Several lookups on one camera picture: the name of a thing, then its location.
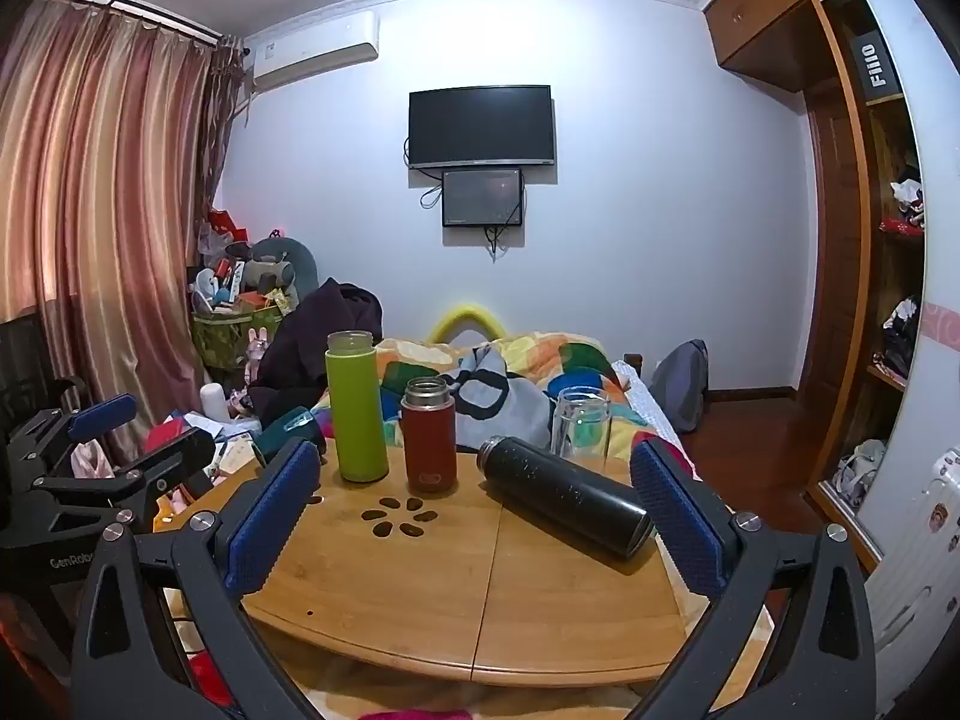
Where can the dark jacket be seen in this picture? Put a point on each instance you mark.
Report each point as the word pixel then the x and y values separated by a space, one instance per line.
pixel 315 337

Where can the pink bunny toy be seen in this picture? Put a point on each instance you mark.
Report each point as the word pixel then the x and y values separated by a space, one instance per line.
pixel 257 349

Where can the white air conditioner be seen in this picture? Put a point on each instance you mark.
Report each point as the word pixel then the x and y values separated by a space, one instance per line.
pixel 315 49

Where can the grey bag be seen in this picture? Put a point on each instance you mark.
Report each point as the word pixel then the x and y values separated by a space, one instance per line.
pixel 861 469

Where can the black printed box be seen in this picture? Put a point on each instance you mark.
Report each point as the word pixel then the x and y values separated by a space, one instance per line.
pixel 874 64

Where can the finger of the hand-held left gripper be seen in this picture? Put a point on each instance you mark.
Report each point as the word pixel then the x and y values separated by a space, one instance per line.
pixel 101 416
pixel 176 461

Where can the black thermos cup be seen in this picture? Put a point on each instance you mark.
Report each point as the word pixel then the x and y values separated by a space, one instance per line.
pixel 562 491

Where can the wall-mounted black television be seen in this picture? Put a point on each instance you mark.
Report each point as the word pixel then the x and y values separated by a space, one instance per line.
pixel 481 126

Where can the white bottle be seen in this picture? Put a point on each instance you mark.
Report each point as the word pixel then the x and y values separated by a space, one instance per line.
pixel 214 399

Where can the green storage basket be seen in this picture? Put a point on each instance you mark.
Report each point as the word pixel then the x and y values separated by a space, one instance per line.
pixel 225 337

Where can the grey backpack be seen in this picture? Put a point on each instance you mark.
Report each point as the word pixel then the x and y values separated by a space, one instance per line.
pixel 681 386

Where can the green thermos cup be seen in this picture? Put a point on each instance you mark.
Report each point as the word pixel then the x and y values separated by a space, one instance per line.
pixel 358 412

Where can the small black monitor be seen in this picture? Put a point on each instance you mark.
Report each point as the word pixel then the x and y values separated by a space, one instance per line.
pixel 481 198

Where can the yellow foam tube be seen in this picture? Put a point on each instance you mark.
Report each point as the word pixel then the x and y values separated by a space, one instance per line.
pixel 466 315

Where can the grey plush toy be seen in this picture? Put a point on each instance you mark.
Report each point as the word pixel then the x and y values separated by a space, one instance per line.
pixel 289 259

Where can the round bamboo table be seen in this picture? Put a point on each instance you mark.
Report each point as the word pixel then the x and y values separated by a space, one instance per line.
pixel 450 600

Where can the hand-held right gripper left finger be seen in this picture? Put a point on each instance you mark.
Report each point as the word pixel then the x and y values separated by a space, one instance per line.
pixel 274 510

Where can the black mesh chair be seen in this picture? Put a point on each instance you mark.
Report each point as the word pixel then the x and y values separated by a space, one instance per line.
pixel 22 367

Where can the wooden wardrobe shelves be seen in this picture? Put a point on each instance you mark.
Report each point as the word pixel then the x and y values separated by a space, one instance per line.
pixel 832 240

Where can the grey cloth with black rings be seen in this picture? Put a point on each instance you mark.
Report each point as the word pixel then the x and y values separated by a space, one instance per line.
pixel 517 405

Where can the colourful patchwork quilt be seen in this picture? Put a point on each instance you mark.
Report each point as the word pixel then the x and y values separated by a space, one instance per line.
pixel 525 356

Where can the clear glass cup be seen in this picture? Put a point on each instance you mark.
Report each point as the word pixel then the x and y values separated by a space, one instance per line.
pixel 581 427

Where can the pink striped curtain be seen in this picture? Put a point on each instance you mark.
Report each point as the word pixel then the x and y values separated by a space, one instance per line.
pixel 112 187

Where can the red thermos cup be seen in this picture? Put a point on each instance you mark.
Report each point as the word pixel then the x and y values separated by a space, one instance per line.
pixel 429 442

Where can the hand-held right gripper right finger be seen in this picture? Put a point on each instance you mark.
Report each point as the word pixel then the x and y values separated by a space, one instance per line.
pixel 675 514

